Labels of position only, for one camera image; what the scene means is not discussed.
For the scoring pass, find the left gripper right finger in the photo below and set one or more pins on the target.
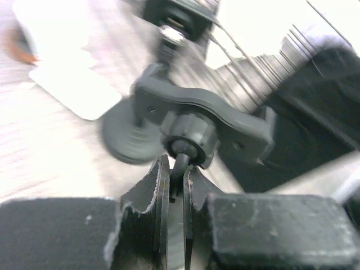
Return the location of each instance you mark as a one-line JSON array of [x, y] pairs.
[[264, 230]]

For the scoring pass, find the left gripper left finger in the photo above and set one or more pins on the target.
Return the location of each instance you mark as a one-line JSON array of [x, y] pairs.
[[90, 232]]

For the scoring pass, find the black round-base stand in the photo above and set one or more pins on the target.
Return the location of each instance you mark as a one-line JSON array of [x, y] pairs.
[[126, 136]]

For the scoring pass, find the white folding phone stand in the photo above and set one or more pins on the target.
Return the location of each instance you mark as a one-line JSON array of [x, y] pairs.
[[88, 52]]

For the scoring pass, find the wooden-base grey phone stand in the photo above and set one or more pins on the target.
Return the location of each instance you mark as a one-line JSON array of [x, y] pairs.
[[16, 46]]

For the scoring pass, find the tall black phone stand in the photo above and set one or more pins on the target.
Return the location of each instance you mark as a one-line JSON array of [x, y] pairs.
[[194, 122]]

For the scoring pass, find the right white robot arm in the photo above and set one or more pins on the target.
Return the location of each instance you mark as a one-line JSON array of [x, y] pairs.
[[318, 121]]

